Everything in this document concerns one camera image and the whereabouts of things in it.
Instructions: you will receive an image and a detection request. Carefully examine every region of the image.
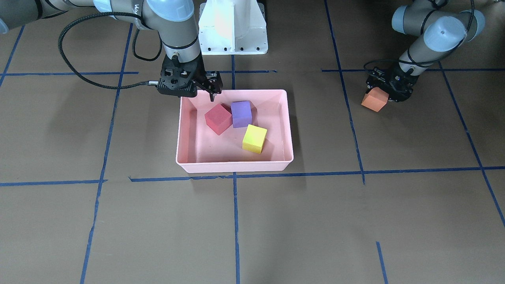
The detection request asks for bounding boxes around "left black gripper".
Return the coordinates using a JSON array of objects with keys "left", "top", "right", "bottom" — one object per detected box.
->
[{"left": 366, "top": 65, "right": 418, "bottom": 102}]

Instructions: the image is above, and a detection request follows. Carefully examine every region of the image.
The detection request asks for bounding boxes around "orange foam cube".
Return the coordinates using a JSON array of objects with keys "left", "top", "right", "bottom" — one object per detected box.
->
[{"left": 361, "top": 87, "right": 389, "bottom": 112}]

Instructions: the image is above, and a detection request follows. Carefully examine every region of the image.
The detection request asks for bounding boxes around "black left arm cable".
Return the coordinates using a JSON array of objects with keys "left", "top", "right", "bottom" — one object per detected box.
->
[{"left": 363, "top": 0, "right": 475, "bottom": 75}]

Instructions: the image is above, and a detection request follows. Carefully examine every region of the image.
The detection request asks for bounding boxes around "yellow foam cube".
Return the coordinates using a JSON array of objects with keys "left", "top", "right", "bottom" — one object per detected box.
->
[{"left": 242, "top": 124, "right": 267, "bottom": 154}]

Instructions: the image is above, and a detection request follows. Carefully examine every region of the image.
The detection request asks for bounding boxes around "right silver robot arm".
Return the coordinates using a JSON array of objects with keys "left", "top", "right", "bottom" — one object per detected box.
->
[{"left": 0, "top": 0, "right": 223, "bottom": 101}]

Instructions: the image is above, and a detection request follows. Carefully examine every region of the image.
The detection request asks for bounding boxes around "red foam cube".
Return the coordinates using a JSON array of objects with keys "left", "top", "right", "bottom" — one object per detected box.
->
[{"left": 204, "top": 104, "right": 233, "bottom": 135}]

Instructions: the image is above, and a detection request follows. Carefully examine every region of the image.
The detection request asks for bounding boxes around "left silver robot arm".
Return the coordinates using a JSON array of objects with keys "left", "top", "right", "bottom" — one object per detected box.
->
[{"left": 366, "top": 0, "right": 486, "bottom": 102}]

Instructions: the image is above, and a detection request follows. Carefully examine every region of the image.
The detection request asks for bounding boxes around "pink plastic bin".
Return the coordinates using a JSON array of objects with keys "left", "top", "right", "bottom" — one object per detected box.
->
[{"left": 176, "top": 90, "right": 294, "bottom": 173}]

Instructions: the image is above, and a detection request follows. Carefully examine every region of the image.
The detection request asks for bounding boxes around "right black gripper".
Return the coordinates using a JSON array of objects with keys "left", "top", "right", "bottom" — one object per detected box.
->
[{"left": 157, "top": 59, "right": 223, "bottom": 102}]

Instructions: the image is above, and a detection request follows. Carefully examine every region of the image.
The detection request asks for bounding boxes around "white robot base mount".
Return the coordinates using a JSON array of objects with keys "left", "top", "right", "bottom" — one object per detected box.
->
[{"left": 198, "top": 0, "right": 269, "bottom": 56}]

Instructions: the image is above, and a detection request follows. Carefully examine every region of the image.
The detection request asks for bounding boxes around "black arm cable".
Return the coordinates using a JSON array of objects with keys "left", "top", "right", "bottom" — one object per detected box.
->
[
  {"left": 363, "top": 0, "right": 475, "bottom": 75},
  {"left": 58, "top": 12, "right": 163, "bottom": 90}
]

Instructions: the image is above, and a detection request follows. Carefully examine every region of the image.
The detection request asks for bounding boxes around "purple foam cube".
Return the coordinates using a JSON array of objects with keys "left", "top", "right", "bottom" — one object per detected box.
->
[{"left": 231, "top": 101, "right": 253, "bottom": 128}]

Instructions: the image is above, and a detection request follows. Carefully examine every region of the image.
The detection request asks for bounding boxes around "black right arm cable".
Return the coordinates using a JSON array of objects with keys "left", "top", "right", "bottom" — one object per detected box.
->
[{"left": 58, "top": 12, "right": 163, "bottom": 90}]

